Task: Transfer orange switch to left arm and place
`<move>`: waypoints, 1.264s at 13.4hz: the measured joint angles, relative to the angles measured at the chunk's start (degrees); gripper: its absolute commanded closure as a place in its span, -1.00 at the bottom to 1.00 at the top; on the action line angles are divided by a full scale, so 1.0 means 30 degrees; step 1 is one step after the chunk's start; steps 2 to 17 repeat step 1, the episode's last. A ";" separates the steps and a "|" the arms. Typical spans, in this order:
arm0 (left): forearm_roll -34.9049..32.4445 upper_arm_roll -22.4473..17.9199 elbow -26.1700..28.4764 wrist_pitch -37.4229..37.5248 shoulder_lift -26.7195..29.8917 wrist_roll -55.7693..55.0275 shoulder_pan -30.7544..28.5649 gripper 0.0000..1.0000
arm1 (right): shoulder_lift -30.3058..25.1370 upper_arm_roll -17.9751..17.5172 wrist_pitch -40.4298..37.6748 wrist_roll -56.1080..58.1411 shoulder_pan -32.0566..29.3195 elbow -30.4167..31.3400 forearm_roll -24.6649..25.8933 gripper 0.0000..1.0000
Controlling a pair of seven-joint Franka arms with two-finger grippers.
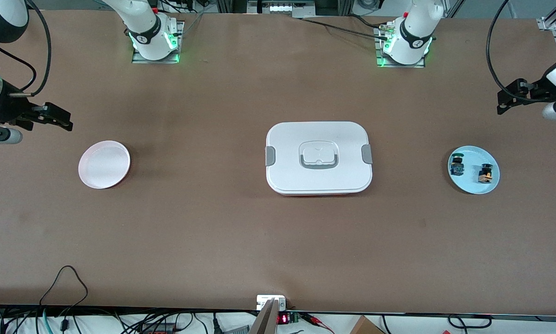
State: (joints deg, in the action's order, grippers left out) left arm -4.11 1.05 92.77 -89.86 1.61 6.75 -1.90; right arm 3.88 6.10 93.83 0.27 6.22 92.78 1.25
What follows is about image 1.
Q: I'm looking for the white lidded lunch box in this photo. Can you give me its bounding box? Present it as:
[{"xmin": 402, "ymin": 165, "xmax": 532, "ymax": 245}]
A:
[{"xmin": 265, "ymin": 122, "xmax": 374, "ymax": 197}]

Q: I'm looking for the brown cardboard box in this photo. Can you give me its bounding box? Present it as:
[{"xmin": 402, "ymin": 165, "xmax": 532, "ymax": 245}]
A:
[{"xmin": 350, "ymin": 315, "xmax": 386, "ymax": 334}]

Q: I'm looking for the pink round plate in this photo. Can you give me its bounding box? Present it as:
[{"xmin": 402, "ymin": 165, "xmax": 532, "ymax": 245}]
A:
[{"xmin": 78, "ymin": 141, "xmax": 131, "ymax": 189}]

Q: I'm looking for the light blue round plate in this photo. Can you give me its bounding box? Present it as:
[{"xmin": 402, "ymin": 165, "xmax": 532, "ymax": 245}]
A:
[{"xmin": 447, "ymin": 146, "xmax": 500, "ymax": 195}]

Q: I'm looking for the white power strip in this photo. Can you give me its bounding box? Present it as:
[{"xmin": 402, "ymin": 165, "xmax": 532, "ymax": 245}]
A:
[{"xmin": 248, "ymin": 0, "xmax": 316, "ymax": 15}]

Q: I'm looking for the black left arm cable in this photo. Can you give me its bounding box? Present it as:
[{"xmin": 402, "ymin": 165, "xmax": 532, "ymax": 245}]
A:
[{"xmin": 486, "ymin": 0, "xmax": 545, "ymax": 103}]

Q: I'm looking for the aluminium profile frame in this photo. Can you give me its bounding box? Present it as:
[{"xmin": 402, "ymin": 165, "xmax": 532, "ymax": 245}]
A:
[{"xmin": 537, "ymin": 0, "xmax": 556, "ymax": 61}]

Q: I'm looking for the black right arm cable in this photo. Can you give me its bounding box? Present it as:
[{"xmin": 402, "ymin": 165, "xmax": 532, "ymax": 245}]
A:
[{"xmin": 0, "ymin": 0, "xmax": 52, "ymax": 96}]

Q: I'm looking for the green button switch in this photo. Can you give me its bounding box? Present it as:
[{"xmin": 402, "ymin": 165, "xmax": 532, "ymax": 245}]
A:
[{"xmin": 449, "ymin": 152, "xmax": 465, "ymax": 177}]

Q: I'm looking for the thin black looped cable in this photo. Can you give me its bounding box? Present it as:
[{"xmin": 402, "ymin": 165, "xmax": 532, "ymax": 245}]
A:
[{"xmin": 39, "ymin": 265, "xmax": 89, "ymax": 308}]

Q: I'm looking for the black cable to arm base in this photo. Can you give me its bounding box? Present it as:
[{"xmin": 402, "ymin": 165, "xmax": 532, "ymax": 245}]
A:
[{"xmin": 301, "ymin": 16, "xmax": 386, "ymax": 39}]

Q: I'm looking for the black coiled floor cable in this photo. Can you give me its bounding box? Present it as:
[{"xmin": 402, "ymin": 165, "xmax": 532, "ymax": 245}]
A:
[{"xmin": 447, "ymin": 314, "xmax": 492, "ymax": 329}]

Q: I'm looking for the white table edge bracket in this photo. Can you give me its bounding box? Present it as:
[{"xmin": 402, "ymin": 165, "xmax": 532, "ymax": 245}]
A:
[{"xmin": 256, "ymin": 295, "xmax": 287, "ymax": 310}]

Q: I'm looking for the grey camera post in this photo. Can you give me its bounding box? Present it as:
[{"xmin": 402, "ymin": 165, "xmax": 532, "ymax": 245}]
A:
[{"xmin": 249, "ymin": 298, "xmax": 280, "ymax": 334}]

